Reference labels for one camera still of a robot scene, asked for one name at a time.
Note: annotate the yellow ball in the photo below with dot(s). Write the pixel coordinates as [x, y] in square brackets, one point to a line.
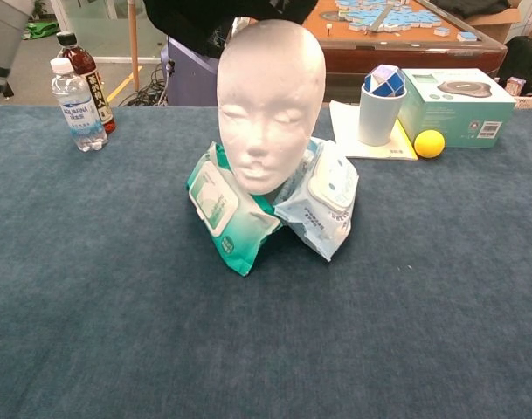
[429, 144]

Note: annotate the black cap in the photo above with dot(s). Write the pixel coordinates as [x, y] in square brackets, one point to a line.
[182, 22]

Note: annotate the small printed carton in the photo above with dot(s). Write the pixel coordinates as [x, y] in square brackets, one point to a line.
[515, 86]

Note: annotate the light blue wet wipes pack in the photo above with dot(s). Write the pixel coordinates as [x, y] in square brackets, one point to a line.
[326, 209]

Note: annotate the dark tea bottle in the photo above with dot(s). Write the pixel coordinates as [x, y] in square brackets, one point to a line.
[84, 65]

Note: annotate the brown mahjong table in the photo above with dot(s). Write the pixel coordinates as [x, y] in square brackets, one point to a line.
[423, 52]

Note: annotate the white foam mannequin head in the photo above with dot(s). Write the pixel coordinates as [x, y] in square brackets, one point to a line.
[270, 109]

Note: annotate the clear water bottle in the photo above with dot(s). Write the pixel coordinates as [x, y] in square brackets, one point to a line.
[75, 113]

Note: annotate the green wet wipes pack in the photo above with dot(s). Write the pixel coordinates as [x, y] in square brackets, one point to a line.
[230, 227]

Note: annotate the wooden pole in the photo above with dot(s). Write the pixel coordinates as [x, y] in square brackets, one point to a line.
[134, 43]

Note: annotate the blue machine base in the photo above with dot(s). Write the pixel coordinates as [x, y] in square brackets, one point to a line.
[182, 83]

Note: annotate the brown cardboard carton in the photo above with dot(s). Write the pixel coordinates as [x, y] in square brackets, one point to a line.
[492, 24]

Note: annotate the blue table carpet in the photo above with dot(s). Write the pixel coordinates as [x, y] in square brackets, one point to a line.
[265, 327]

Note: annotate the blue white snake puzzle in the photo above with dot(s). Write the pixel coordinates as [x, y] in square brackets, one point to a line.
[385, 80]

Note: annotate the light blue cup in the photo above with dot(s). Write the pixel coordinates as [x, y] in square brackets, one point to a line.
[379, 118]

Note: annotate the black fabric bag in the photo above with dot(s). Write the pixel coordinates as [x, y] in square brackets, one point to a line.
[527, 61]

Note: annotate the teal speaker box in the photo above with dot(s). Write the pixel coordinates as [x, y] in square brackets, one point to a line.
[449, 118]

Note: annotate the green floor object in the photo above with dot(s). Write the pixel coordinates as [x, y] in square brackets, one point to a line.
[40, 30]

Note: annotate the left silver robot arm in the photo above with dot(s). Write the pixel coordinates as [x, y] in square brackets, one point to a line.
[3, 43]

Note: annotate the white book yellow edge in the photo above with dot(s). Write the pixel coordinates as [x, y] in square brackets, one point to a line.
[348, 139]

